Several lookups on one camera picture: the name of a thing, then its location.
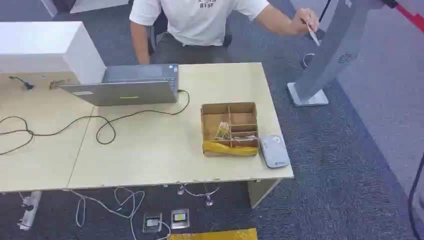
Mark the silver floor socket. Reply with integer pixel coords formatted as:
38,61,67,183
170,208,191,230
142,212,163,234

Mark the black power cable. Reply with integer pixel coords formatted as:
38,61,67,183
0,89,191,157

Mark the person's left hand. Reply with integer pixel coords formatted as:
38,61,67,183
290,7,320,35

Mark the printed card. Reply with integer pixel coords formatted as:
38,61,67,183
215,120,231,141

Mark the wooden card box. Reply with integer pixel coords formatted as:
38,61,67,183
200,101,260,158

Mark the grey card reader device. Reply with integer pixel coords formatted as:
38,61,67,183
259,134,291,169

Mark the white cabinet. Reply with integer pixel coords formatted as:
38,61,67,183
0,21,108,85

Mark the grey laptop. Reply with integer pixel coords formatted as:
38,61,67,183
56,63,180,107

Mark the white power strip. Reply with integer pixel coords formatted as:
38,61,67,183
17,191,43,232

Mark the white card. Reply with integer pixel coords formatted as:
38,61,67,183
305,20,322,48

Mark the black plug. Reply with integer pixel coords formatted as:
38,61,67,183
8,76,36,91

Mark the white cable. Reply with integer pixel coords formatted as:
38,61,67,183
62,187,172,240

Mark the person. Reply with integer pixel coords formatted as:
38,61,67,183
129,0,321,66

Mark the red black barrier tape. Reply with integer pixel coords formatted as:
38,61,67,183
384,0,424,33

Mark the grey stand with base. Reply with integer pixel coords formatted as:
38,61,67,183
286,0,385,108

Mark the yellow tape sheet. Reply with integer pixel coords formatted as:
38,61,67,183
167,228,259,240

